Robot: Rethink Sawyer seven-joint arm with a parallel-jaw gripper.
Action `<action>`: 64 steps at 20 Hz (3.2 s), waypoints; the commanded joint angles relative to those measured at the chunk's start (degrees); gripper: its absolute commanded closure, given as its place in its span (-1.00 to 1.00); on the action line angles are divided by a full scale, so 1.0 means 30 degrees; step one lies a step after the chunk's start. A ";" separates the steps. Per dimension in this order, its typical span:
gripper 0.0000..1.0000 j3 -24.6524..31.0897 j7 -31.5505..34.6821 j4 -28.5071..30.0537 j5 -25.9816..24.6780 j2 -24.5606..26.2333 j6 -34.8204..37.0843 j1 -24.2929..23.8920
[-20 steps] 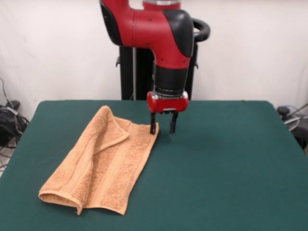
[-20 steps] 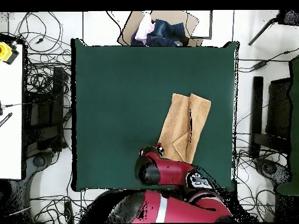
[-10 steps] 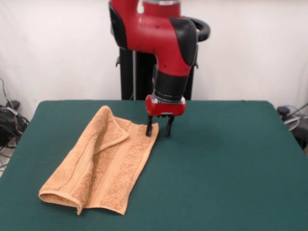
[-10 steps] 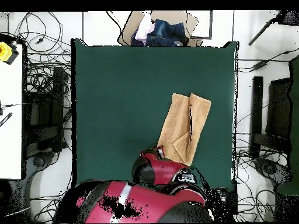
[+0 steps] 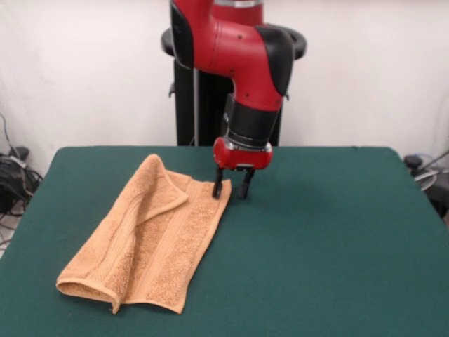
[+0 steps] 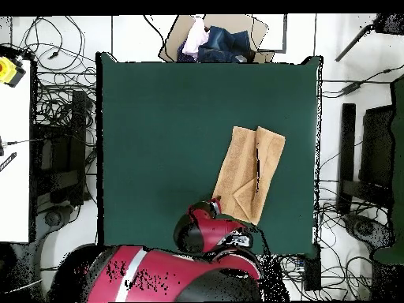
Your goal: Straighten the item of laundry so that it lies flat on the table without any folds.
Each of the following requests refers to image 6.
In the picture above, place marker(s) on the blue jeans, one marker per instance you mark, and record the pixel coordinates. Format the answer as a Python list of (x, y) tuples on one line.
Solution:
[(227, 44)]

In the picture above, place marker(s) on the dark green table cloth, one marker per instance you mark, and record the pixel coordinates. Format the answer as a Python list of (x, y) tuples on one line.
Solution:
[(157, 142)]

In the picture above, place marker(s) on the green cloth covered stand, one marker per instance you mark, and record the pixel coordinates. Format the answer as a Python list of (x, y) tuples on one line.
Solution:
[(398, 157)]

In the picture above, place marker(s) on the tan terry towel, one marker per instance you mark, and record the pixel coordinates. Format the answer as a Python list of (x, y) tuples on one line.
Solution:
[(246, 170)]

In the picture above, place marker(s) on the pale pink garment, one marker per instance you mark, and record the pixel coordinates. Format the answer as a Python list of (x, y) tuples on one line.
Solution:
[(195, 38)]

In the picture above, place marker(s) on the black tripod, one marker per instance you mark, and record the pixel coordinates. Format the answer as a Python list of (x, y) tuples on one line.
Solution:
[(391, 23)]

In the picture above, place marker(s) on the cardboard box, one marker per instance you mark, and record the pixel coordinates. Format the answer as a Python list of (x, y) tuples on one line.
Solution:
[(176, 38)]

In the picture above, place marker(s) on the white desk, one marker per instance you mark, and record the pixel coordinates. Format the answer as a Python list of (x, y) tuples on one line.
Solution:
[(14, 189)]

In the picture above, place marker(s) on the black label strip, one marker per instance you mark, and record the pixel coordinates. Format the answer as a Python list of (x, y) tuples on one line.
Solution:
[(8, 161)]

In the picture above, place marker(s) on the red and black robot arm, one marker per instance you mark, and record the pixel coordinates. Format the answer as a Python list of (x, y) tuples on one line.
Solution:
[(173, 274)]

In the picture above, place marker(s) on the yellow emergency stop button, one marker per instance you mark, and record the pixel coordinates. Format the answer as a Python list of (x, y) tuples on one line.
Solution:
[(8, 71)]

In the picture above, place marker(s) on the black metal frame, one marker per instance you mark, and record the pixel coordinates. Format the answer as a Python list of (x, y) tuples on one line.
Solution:
[(347, 142), (79, 126)]

